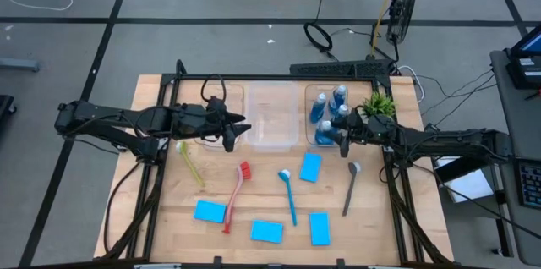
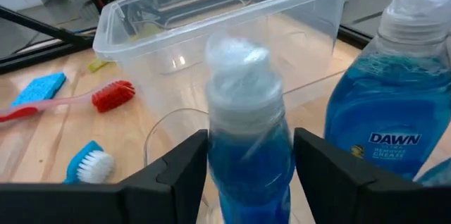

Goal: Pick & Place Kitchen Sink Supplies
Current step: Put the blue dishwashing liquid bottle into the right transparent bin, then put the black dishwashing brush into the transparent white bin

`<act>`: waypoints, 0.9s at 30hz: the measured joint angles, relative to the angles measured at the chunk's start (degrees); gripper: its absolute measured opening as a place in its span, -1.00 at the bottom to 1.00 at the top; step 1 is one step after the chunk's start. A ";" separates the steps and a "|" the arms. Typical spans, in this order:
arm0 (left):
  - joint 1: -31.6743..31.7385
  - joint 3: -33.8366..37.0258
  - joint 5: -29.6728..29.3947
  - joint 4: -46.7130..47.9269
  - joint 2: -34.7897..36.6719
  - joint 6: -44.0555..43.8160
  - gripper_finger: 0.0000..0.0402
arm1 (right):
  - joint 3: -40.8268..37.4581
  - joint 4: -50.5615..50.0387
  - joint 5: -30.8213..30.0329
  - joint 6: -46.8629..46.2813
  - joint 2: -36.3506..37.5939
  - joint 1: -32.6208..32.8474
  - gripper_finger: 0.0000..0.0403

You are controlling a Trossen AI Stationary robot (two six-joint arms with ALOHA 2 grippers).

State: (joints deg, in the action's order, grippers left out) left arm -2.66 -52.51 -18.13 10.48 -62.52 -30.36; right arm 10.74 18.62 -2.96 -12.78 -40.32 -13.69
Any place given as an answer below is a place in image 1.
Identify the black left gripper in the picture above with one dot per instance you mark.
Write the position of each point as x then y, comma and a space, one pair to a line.
194, 123

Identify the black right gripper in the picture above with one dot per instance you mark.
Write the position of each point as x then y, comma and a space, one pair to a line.
378, 135

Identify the grey spoon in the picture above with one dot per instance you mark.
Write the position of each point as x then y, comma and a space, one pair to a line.
354, 168

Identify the red and pink dish brush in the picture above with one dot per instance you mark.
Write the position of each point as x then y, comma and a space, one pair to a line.
245, 170

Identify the tall clear plastic bin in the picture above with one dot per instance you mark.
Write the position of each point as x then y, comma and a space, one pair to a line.
272, 112

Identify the blue sponge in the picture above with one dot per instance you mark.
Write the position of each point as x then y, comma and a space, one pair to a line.
266, 232
310, 167
210, 212
320, 228

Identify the green dish brush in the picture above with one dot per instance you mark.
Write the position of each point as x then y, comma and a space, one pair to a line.
181, 146

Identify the teal dish brush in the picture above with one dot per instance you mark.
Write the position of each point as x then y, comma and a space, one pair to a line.
285, 174

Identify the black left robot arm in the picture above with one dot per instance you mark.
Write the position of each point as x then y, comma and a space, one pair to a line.
97, 119

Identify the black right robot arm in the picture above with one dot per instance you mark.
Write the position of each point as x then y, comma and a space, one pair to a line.
456, 142

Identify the green plant in white pot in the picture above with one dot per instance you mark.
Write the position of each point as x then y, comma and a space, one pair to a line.
378, 103

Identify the black perforated metal bar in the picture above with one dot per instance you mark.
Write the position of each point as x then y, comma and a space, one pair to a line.
338, 68

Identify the white paper sheet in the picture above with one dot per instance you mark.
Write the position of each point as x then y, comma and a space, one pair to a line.
469, 188

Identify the black floor fan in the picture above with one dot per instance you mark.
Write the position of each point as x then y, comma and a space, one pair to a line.
403, 7

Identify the grey desk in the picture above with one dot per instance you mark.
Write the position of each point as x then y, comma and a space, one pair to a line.
524, 125

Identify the black box with label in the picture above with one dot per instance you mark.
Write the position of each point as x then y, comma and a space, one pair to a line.
524, 74

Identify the black keyboard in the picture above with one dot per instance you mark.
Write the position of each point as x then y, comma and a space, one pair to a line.
532, 184

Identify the laptop with blue screen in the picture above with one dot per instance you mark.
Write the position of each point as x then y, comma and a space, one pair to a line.
532, 42

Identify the grey floor bar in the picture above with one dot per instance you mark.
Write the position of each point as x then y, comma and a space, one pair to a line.
19, 64

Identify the black floor stand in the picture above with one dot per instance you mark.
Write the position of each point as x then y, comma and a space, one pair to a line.
5, 106

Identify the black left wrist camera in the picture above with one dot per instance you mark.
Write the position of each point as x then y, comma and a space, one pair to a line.
216, 104

